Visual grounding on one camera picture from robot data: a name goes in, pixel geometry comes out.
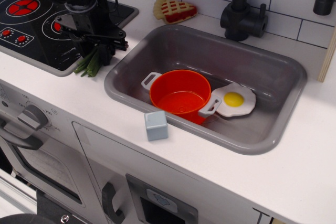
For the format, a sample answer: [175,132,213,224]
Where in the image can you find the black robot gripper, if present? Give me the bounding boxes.
[55,1,128,66]

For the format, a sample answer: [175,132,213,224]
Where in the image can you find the purple toy beet green leaves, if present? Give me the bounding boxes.
[73,46,102,78]

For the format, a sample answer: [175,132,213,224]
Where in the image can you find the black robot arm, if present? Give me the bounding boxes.
[51,0,128,66]

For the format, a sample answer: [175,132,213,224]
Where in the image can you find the grey sink basin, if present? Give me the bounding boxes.
[104,25,307,155]

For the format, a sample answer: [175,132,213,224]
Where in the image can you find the black toy stovetop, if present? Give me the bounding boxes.
[1,0,138,77]

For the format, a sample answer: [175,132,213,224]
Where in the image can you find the toy cherry pie slice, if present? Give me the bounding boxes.
[153,0,198,25]

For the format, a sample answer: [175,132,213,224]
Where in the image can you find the grey oven knob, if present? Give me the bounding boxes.
[17,105,48,131]

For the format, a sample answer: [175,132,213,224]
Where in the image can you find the grey wooden cube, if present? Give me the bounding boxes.
[144,111,169,141]

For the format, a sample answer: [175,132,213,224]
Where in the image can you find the toy oven door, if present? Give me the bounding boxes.
[1,119,85,208]

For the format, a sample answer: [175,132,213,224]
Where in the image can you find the black toy faucet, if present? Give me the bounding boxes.
[220,0,334,41]

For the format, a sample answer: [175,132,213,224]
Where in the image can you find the toy fried egg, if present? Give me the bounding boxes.
[212,83,256,118]

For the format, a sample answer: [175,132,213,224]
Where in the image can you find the grey dishwasher control panel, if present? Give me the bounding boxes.
[126,174,198,224]

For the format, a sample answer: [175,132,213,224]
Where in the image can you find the orange toy pot grey handles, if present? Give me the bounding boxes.
[141,70,222,124]

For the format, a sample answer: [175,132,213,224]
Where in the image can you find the grey oven door handle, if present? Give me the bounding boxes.
[1,119,44,150]

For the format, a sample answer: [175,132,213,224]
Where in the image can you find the grey cabinet door handle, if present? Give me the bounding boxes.
[101,182,125,224]

